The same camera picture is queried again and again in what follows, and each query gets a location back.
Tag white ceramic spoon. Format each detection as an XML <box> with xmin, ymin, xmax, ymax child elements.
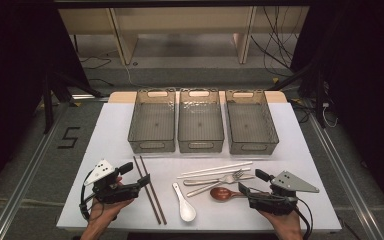
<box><xmin>171</xmin><ymin>181</ymin><xmax>198</xmax><ymax>223</ymax></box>

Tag aluminium floor rail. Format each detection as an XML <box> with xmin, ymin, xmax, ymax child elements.
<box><xmin>0</xmin><ymin>103</ymin><xmax>71</xmax><ymax>240</ymax></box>
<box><xmin>308</xmin><ymin>113</ymin><xmax>384</xmax><ymax>240</ymax></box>

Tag thin white cable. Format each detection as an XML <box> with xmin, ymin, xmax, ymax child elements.
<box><xmin>321</xmin><ymin>103</ymin><xmax>339</xmax><ymax>129</ymax></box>

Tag person's left hand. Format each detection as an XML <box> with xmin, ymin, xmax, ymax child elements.
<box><xmin>89</xmin><ymin>198</ymin><xmax>136</xmax><ymax>224</ymax></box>

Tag beige wooden desk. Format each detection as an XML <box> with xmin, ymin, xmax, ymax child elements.
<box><xmin>58</xmin><ymin>6</ymin><xmax>311</xmax><ymax>66</ymax></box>

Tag short aluminium rail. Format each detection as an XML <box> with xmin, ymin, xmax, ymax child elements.
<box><xmin>71</xmin><ymin>94</ymin><xmax>109</xmax><ymax>101</ymax></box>

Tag black metal stand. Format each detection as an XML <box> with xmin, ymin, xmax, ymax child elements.
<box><xmin>268</xmin><ymin>59</ymin><xmax>328</xmax><ymax>129</ymax></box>

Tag white floor cable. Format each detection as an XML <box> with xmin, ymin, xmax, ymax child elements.
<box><xmin>123</xmin><ymin>64</ymin><xmax>141</xmax><ymax>88</ymax></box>

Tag black curtain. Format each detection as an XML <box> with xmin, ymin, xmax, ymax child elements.
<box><xmin>291</xmin><ymin>0</ymin><xmax>384</xmax><ymax>221</ymax></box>
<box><xmin>0</xmin><ymin>0</ymin><xmax>91</xmax><ymax>201</ymax></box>

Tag black tripod stand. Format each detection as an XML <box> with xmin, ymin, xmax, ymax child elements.
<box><xmin>41</xmin><ymin>71</ymin><xmax>104</xmax><ymax>134</ymax></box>

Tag right hand-held gripper cable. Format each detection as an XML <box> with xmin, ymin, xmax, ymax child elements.
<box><xmin>293</xmin><ymin>196</ymin><xmax>314</xmax><ymax>240</ymax></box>

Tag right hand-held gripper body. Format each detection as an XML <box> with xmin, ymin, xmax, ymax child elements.
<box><xmin>246</xmin><ymin>170</ymin><xmax>320</xmax><ymax>216</ymax></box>

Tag black floor cable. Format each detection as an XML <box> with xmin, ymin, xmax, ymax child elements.
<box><xmin>79</xmin><ymin>56</ymin><xmax>113</xmax><ymax>69</ymax></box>
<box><xmin>88</xmin><ymin>78</ymin><xmax>114</xmax><ymax>88</ymax></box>

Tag brown wooden spoon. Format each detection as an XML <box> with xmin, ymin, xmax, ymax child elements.
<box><xmin>209</xmin><ymin>186</ymin><xmax>248</xmax><ymax>203</ymax></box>

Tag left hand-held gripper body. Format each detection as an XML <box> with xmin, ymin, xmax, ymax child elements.
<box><xmin>83</xmin><ymin>159</ymin><xmax>141</xmax><ymax>205</ymax></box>

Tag person's right hand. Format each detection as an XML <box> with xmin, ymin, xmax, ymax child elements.
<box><xmin>258</xmin><ymin>208</ymin><xmax>304</xmax><ymax>235</ymax></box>

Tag white chopstick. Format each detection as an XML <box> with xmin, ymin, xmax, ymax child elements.
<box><xmin>180</xmin><ymin>161</ymin><xmax>254</xmax><ymax>176</ymax></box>
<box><xmin>176</xmin><ymin>167</ymin><xmax>252</xmax><ymax>180</ymax></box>

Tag clear grey plastic bin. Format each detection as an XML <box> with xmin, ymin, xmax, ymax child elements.
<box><xmin>224</xmin><ymin>88</ymin><xmax>280</xmax><ymax>156</ymax></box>
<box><xmin>127</xmin><ymin>87</ymin><xmax>177</xmax><ymax>154</ymax></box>
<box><xmin>177</xmin><ymin>87</ymin><xmax>225</xmax><ymax>154</ymax></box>

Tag bundle of black hanging cables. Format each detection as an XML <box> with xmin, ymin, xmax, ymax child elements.
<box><xmin>249</xmin><ymin>6</ymin><xmax>301</xmax><ymax>78</ymax></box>

